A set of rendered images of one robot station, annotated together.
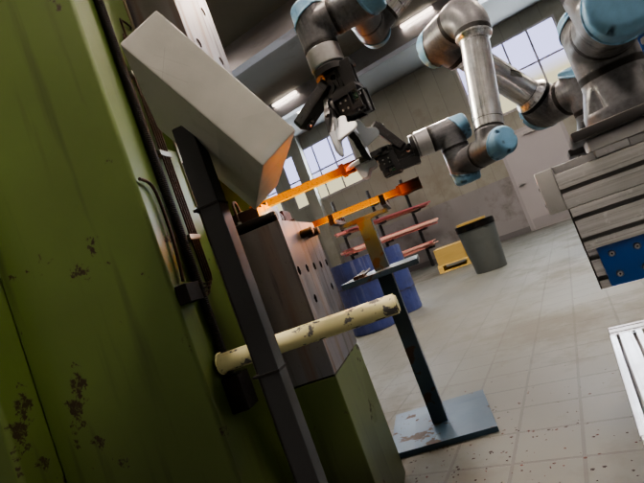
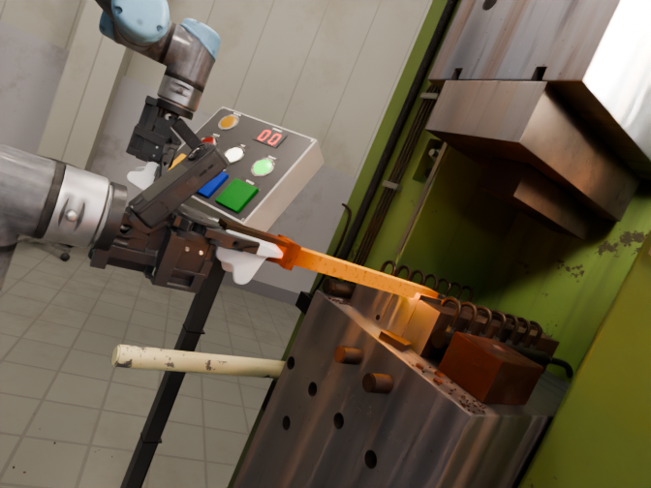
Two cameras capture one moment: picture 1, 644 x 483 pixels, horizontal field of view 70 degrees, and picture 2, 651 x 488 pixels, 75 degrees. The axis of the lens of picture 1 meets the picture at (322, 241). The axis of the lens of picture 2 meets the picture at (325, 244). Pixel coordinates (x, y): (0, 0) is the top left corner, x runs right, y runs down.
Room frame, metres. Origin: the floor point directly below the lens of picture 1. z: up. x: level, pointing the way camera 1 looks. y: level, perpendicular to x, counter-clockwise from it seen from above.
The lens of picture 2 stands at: (1.77, -0.53, 1.10)
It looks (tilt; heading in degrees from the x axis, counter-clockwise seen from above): 7 degrees down; 131
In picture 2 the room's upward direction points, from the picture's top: 23 degrees clockwise
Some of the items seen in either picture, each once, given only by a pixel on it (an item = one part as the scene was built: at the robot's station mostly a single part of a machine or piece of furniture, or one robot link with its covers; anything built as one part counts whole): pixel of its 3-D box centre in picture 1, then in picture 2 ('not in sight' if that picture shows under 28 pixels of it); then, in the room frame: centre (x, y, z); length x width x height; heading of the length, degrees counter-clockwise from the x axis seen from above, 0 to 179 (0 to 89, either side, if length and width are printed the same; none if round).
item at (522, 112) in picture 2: not in sight; (538, 155); (1.45, 0.32, 1.32); 0.42 x 0.20 x 0.10; 77
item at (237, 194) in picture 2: not in sight; (237, 196); (0.97, 0.06, 1.01); 0.07 x 0.05 x 0.07; 12
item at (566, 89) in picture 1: (584, 85); not in sight; (1.36, -0.89, 0.98); 0.13 x 0.12 x 0.14; 23
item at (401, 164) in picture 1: (397, 156); (158, 236); (1.34, -0.29, 0.98); 0.12 x 0.08 x 0.09; 77
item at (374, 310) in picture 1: (305, 334); (213, 363); (1.05, 0.11, 0.62); 0.44 x 0.05 x 0.05; 77
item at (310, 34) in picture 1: (314, 26); (192, 55); (0.96, -0.15, 1.23); 0.09 x 0.08 x 0.11; 70
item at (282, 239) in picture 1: (243, 316); (428, 451); (1.51, 0.32, 0.69); 0.56 x 0.38 x 0.45; 77
